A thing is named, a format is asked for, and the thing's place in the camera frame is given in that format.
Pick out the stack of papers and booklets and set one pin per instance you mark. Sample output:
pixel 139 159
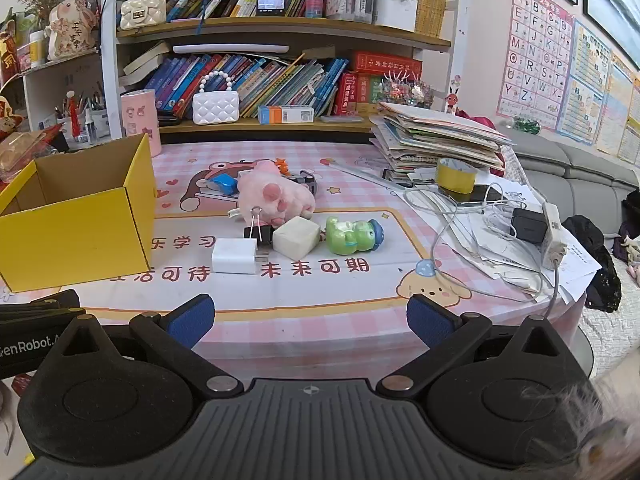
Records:
pixel 435 135

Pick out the pink plush pig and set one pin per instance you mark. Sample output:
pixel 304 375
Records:
pixel 287 200

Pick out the orange and white carton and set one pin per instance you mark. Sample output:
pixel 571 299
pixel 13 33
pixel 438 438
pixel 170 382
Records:
pixel 285 115

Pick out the black power adapter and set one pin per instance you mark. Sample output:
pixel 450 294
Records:
pixel 529 225

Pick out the pen cups with brushes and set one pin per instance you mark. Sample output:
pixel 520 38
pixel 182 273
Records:
pixel 82 120

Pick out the red boxed dictionaries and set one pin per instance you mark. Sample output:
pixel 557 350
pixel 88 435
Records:
pixel 380 82

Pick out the cream eraser block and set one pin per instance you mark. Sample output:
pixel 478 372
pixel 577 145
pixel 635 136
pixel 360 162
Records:
pixel 295 239

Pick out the orange toy figure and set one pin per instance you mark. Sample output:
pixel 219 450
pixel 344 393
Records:
pixel 283 166

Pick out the white storage box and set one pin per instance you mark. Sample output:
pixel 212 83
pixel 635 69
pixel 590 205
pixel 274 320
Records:
pixel 395 12

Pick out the deer paper sticker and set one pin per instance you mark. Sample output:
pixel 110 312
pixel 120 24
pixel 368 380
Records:
pixel 452 99

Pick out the white power strip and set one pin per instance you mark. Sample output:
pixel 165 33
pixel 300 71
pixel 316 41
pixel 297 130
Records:
pixel 555 232

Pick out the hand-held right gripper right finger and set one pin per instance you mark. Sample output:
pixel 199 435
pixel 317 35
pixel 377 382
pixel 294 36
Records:
pixel 429 322

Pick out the row of colourful books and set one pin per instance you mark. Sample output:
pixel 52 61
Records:
pixel 260 82

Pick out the grey sofa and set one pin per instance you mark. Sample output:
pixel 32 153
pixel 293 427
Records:
pixel 575 170

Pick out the black binder clip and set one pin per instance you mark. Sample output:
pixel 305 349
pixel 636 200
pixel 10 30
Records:
pixel 257 235

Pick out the white quilted handbag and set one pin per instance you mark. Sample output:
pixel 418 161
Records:
pixel 216 107

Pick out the blue bordered wall poster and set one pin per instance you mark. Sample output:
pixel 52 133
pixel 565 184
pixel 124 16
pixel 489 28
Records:
pixel 585 85

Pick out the white charger adapter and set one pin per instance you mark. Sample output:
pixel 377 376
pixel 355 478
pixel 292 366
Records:
pixel 232 257

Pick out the green frog figurine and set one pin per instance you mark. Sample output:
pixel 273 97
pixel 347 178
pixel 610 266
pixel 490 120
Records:
pixel 350 237

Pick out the small pink plush toy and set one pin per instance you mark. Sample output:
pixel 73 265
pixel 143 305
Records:
pixel 255 177

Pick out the blue toy block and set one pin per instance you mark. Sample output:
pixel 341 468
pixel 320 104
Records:
pixel 222 185

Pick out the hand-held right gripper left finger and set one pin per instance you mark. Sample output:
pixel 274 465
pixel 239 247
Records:
pixel 192 319

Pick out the black flat device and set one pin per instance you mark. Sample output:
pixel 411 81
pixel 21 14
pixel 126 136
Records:
pixel 169 121

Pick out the pink printed desk mat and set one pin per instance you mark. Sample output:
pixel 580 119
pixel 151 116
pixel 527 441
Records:
pixel 350 280

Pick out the pink cylinder canister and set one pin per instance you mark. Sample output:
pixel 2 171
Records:
pixel 141 120

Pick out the cream quilted handbag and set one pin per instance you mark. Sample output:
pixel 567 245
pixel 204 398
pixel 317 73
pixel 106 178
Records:
pixel 142 10

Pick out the grey flat phone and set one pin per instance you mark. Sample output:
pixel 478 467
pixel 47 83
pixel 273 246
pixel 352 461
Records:
pixel 342 119

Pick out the pink alphabet wall poster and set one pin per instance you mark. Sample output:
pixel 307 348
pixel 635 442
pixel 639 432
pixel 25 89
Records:
pixel 535 55

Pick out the yellow tape roll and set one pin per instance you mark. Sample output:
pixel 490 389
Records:
pixel 455 177

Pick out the clear plastic ruler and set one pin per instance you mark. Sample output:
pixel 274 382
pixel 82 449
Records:
pixel 370 174

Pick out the loose white papers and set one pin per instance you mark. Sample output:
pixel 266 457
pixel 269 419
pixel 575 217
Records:
pixel 505 265

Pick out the green beaded ornament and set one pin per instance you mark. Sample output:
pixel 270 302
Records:
pixel 526 125

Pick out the white bookshelf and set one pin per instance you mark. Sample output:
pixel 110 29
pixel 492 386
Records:
pixel 112 75

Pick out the yellow wall poster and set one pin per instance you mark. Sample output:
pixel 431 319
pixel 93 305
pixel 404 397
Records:
pixel 620 110

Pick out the smartphone under tape roll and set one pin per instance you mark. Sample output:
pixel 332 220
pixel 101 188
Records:
pixel 480 197

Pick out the rabbit plush doll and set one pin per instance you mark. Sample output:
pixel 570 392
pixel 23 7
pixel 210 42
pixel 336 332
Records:
pixel 70 27

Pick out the grey toy car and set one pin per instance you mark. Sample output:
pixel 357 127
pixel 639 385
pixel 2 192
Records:
pixel 306 181

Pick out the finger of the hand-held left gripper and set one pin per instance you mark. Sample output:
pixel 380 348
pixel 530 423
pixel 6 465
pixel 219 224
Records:
pixel 55 302

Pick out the yellow cardboard box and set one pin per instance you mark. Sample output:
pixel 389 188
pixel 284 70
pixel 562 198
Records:
pixel 70 240

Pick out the black cloth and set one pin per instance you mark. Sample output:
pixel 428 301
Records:
pixel 597 265

